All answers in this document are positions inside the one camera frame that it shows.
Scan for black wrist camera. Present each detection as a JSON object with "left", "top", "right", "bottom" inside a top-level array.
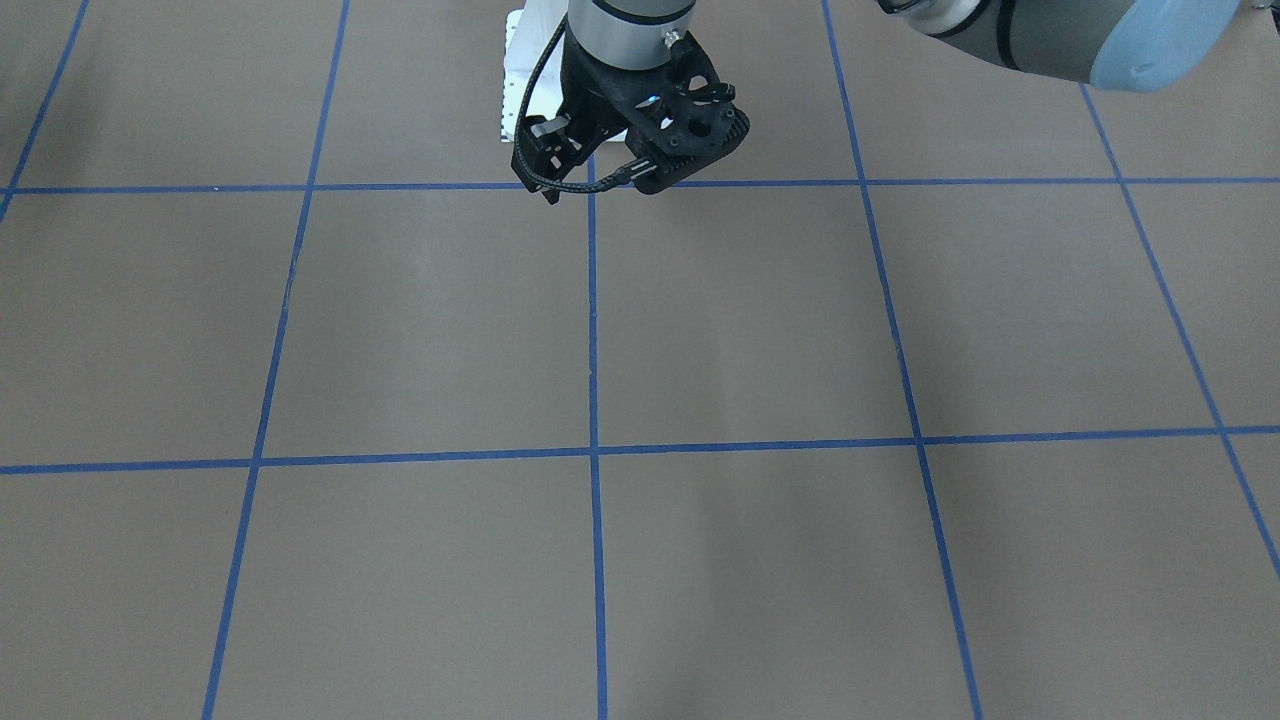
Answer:
[{"left": 511, "top": 115, "right": 590, "bottom": 205}]

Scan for black braided camera cable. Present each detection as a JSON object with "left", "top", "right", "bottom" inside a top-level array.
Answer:
[{"left": 515, "top": 15, "right": 657, "bottom": 196}]

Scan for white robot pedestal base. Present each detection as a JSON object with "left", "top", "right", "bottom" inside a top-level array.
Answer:
[{"left": 500, "top": 1, "right": 625, "bottom": 142}]

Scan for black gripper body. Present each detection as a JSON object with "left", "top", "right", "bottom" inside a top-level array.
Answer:
[{"left": 559, "top": 35, "right": 751, "bottom": 195}]

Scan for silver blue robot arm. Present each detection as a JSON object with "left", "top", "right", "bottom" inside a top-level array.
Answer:
[{"left": 520, "top": 1, "right": 1239, "bottom": 196}]

